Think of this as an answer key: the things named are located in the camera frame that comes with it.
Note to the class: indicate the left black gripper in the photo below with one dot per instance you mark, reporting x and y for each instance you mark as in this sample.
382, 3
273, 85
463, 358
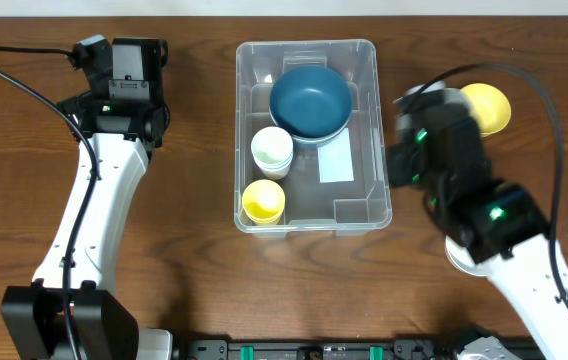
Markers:
97, 73

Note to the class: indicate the yellow small bowl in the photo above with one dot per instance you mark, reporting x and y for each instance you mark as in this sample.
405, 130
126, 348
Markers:
489, 106

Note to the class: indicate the dark blue bowl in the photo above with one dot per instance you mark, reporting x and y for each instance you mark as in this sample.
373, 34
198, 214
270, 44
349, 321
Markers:
311, 102
289, 140

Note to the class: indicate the white small bowl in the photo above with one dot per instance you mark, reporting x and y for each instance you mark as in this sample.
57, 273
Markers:
460, 258

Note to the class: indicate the pink cup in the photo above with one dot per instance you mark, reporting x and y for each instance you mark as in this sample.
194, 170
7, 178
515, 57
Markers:
275, 174

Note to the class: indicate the cream white cup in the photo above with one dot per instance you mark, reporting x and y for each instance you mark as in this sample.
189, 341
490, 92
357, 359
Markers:
269, 146

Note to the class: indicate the light blue cup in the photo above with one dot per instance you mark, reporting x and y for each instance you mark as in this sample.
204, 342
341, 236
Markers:
275, 167

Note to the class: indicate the yellow cup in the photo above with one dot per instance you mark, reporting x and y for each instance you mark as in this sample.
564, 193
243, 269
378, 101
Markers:
265, 221
263, 198

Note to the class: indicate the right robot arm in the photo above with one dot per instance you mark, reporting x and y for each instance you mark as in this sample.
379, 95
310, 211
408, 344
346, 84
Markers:
493, 229

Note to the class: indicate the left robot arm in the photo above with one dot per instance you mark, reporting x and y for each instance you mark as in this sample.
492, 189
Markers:
69, 310

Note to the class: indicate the clear plastic storage bin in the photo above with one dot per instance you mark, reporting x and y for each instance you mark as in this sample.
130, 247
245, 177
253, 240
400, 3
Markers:
346, 208

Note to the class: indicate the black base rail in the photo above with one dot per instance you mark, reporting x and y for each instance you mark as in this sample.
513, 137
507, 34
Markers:
403, 349

